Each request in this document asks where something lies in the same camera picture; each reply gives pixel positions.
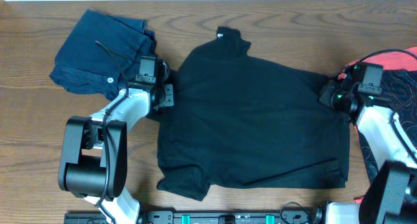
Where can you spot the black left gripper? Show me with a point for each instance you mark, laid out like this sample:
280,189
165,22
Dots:
169,92

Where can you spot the black t-shirt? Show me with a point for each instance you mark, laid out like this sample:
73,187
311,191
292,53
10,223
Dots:
242,122

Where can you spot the folded navy blue shorts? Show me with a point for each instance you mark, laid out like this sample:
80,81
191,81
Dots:
98,50

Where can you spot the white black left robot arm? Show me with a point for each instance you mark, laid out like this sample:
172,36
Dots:
93,163

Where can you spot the red cloth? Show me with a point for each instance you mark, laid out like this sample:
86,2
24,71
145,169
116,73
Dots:
396,60

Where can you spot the black swirl patterned garment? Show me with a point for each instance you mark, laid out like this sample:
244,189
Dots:
399,86

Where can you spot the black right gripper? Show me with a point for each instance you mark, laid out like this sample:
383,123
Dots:
324,98

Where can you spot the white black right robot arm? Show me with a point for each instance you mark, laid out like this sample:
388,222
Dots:
391,194

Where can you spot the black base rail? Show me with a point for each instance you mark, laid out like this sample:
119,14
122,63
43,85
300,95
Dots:
286,216

